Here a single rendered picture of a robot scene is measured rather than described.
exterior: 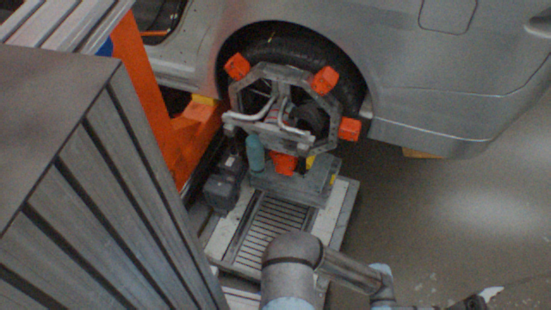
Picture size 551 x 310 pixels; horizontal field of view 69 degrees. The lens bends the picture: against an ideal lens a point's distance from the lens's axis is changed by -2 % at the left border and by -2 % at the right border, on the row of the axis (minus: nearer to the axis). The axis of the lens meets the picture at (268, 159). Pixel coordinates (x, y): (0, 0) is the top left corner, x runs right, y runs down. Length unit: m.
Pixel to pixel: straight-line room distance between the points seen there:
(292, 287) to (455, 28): 1.07
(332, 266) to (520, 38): 1.00
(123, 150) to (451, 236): 2.41
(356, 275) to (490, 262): 1.69
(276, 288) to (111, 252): 0.46
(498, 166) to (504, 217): 0.40
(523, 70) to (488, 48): 0.16
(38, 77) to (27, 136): 0.08
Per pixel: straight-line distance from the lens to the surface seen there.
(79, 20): 0.51
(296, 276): 0.87
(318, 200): 2.49
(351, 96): 1.84
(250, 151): 2.02
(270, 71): 1.77
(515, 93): 1.76
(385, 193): 2.75
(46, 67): 0.46
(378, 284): 1.18
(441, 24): 1.57
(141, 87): 1.64
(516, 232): 2.88
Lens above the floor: 2.28
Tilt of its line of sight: 53 degrees down
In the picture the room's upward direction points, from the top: 5 degrees counter-clockwise
